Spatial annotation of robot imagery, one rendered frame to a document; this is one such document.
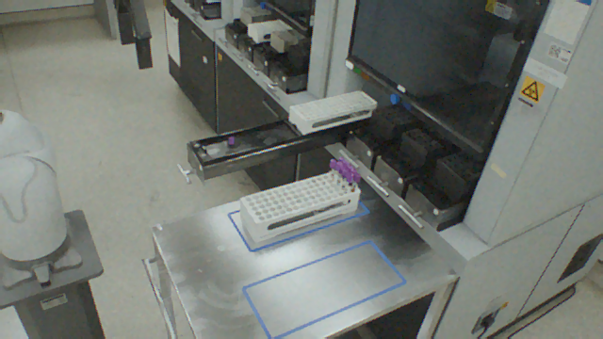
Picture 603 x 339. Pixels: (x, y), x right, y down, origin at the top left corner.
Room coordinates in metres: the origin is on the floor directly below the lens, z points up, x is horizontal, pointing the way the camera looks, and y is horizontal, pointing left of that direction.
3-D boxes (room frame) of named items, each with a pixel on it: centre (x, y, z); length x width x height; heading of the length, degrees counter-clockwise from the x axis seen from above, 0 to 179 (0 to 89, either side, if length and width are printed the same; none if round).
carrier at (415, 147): (1.22, -0.35, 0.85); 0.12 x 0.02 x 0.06; 34
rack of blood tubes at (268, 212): (0.91, -0.02, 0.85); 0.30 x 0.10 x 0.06; 122
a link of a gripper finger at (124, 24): (1.02, 0.42, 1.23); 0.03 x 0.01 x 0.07; 124
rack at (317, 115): (1.42, -0.10, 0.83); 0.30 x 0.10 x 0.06; 124
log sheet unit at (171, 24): (2.86, 0.88, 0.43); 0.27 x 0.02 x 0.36; 34
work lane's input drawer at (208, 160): (1.32, 0.04, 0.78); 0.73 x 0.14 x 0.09; 124
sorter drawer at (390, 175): (1.35, -0.55, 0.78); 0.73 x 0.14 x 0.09; 124
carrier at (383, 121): (1.34, -0.27, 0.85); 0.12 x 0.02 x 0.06; 35
